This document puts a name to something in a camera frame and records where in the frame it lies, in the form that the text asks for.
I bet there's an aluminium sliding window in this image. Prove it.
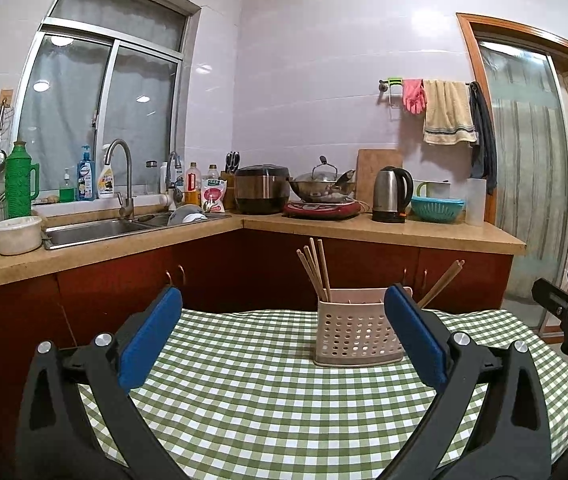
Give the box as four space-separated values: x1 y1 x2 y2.
14 0 201 196

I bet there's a white pitcher green handle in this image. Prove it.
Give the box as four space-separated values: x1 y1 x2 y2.
414 180 452 201

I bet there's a stainless steel sink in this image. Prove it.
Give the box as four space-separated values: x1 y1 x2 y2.
41 211 233 252

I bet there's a beige perforated plastic utensil holder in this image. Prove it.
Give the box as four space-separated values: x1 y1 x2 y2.
312 285 413 367

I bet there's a steel wok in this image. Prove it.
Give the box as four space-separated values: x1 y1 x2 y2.
288 177 357 205

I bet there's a wooden knife block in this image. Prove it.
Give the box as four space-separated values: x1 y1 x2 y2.
220 171 237 211

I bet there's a white lidded container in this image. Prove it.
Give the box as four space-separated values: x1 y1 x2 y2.
0 216 44 256

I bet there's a beige towel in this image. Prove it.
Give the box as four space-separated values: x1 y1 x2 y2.
423 80 478 147

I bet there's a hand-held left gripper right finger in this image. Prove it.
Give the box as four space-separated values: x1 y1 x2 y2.
383 283 553 480

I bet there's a cooking oil bottle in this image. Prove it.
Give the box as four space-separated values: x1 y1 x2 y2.
185 162 203 207

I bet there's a teal plastic colander basket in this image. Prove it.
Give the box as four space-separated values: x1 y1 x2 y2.
410 196 465 225

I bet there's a pink rubber glove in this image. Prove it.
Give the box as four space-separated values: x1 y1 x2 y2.
403 78 427 115

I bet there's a wood-framed sliding glass door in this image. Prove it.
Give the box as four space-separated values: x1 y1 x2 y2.
456 12 568 346

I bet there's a metal towel rack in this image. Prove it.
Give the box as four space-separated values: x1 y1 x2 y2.
377 78 480 108

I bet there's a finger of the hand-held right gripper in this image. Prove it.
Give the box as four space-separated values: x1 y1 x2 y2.
532 278 568 321

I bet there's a green thermos jug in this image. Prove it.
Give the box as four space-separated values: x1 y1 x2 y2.
4 141 41 220

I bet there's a small chrome tap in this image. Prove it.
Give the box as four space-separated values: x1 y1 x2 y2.
165 151 185 209

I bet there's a green soap dispenser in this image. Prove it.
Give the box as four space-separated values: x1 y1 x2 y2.
59 167 78 204

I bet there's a steel electric kettle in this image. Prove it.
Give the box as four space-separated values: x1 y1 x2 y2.
371 166 415 224

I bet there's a tall chrome faucet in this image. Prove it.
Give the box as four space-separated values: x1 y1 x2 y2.
103 139 136 221

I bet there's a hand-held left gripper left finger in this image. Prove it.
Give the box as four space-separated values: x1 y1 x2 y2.
15 285 185 480

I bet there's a blue detergent bottle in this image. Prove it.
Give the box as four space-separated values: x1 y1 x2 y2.
76 145 96 202

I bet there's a dark rice cooker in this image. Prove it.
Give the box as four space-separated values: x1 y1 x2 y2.
234 163 293 215

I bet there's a green checkered tablecloth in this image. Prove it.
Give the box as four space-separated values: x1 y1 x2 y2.
71 307 568 480

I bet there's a white spray cleaner bottle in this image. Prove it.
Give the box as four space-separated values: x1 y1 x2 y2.
96 144 116 200

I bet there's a red and white pouch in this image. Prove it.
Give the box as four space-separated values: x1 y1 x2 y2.
200 178 229 214

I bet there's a red induction cooker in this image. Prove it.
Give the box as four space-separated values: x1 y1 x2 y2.
283 199 365 221

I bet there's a wooden cutting board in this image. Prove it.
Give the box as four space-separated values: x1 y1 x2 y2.
355 148 405 202

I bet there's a tall white plastic container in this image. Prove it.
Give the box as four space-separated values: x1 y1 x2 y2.
465 177 488 227

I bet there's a white dish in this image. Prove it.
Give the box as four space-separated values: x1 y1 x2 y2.
166 204 209 227

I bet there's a dark grey cloth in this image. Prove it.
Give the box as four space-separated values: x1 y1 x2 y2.
468 81 498 196

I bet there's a beige kitchen countertop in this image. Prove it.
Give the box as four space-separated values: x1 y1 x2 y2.
0 210 528 295

